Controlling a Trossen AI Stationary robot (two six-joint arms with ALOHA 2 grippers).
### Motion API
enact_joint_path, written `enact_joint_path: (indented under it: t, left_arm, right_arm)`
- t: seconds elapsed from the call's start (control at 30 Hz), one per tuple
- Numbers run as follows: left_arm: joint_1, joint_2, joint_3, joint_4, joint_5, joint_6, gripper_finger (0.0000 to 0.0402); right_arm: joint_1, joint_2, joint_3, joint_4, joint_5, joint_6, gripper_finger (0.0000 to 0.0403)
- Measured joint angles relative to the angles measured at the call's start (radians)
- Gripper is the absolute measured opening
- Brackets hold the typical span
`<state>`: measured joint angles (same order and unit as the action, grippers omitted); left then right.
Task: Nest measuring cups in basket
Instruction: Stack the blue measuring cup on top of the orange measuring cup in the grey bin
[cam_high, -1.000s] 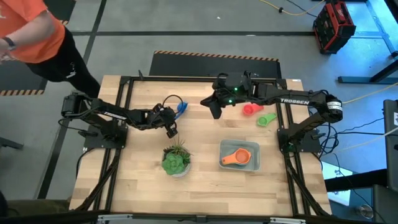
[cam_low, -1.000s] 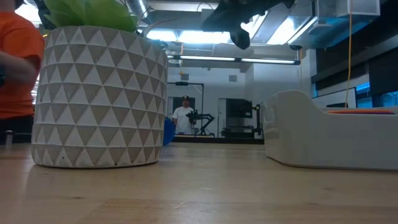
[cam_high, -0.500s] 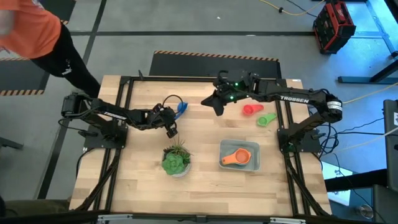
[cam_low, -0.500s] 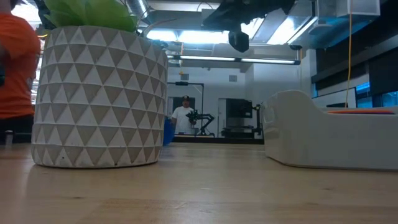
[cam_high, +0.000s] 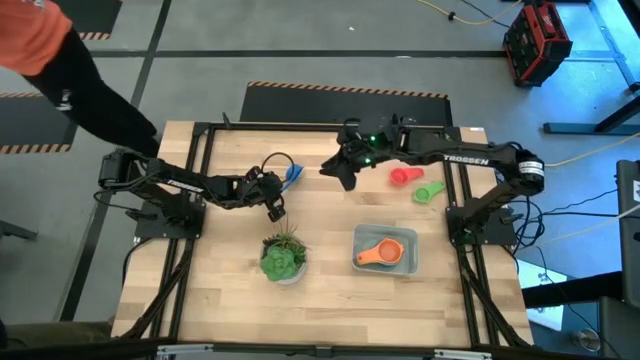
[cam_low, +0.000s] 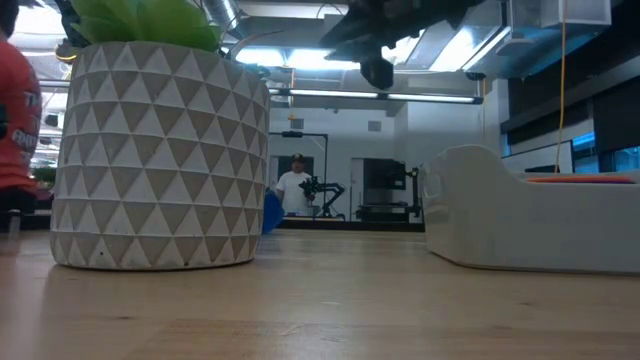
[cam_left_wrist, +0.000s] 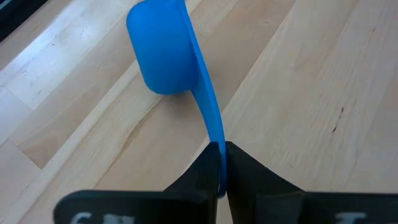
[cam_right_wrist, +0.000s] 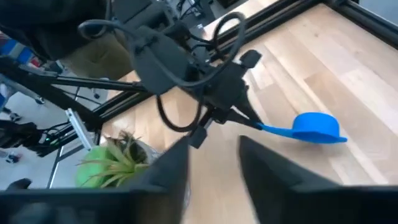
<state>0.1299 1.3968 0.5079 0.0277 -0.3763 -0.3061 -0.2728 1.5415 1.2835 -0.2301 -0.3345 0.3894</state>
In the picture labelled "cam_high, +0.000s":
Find round metal can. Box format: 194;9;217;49
572;328;601;353

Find green measuring cup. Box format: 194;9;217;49
412;180;447;205

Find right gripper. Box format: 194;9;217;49
318;121;400;193

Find green artificial succulent plant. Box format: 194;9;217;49
259;222;309;283

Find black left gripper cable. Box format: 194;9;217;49
260;151;297;176

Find black hazard-striped floor mat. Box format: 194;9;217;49
52;0;124;41
0;92;79;155
239;81;454;127

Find cream floor cable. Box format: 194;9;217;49
544;132;640;169

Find black floor cables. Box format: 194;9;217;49
512;187;621;251

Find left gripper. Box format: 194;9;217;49
243;166;292;210

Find person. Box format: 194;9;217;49
0;0;162;159

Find white geometric plant pot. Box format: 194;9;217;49
260;239;309;287

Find orange measuring cup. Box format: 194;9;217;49
355;237;406;267

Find black cabinet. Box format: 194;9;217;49
615;159;640;306

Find blue desk frame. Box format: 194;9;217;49
543;0;640;136

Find red and black toolbox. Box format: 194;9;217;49
502;0;575;89

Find yellow floor cable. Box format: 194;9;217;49
416;0;525;26

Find blue measuring cup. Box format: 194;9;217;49
282;163;306;194

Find black aluminium table frame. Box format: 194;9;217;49
117;113;535;354

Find grey plastic basket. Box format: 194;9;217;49
351;223;420;277

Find red measuring cup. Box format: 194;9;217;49
389;166;426;188

